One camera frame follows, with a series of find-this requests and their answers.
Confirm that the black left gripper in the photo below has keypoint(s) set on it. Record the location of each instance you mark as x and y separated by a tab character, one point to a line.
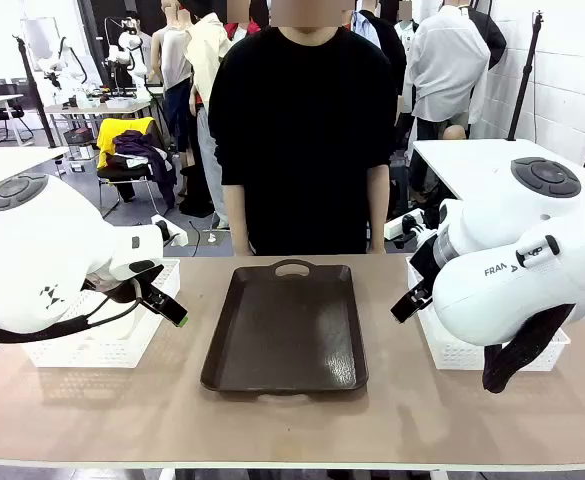
119	291

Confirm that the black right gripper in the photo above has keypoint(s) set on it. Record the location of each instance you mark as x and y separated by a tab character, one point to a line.
426	265

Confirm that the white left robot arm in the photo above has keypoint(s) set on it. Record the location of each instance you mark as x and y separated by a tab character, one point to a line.
37	250

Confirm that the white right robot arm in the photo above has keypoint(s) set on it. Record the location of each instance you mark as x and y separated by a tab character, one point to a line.
512	225

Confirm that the person's right forearm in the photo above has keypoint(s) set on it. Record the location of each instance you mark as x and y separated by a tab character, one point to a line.
236	220

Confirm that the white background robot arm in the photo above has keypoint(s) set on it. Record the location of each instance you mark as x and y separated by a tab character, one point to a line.
62	65

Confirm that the person's left forearm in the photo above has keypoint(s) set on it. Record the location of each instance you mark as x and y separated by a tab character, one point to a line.
378	210

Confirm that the white plastic perforated basket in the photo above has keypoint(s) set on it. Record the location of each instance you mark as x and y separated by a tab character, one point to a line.
452	356
97	350

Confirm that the dark brown plastic tray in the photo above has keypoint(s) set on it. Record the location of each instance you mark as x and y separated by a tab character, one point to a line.
282	330

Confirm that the black metal chair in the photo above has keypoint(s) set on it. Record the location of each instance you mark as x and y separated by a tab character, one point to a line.
122	175

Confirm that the dark purple garment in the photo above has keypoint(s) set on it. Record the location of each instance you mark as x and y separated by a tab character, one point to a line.
152	155

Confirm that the white desk with rounded corner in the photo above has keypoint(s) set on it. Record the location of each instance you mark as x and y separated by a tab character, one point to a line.
472	160

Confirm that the yellow cloth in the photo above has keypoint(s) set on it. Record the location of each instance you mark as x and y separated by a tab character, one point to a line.
109	135

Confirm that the red and black box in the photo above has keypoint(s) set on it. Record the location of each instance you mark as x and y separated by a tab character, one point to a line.
78	136

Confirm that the person in black sweater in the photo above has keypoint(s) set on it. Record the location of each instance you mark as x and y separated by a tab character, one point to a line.
302	125

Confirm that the background work table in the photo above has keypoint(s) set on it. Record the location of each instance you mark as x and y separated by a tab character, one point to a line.
97	106

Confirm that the mannequin in white tank top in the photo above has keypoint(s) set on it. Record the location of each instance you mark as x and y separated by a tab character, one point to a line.
174	60

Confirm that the black office chair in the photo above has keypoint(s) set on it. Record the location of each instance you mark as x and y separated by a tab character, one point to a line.
2	112

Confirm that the mannequin in cream shirt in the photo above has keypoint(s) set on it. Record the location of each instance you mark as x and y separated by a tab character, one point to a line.
207	55

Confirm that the white background robot with black head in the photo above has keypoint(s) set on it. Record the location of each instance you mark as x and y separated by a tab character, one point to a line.
129	50

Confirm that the person in blue jacket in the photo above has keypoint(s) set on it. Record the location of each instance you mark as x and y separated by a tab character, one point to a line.
362	27

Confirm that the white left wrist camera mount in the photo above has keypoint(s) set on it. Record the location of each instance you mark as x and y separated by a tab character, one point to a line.
174	234

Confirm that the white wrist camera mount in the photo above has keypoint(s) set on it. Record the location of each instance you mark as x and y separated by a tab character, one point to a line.
174	234
407	225

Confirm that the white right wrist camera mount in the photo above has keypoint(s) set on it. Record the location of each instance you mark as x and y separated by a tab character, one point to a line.
407	225

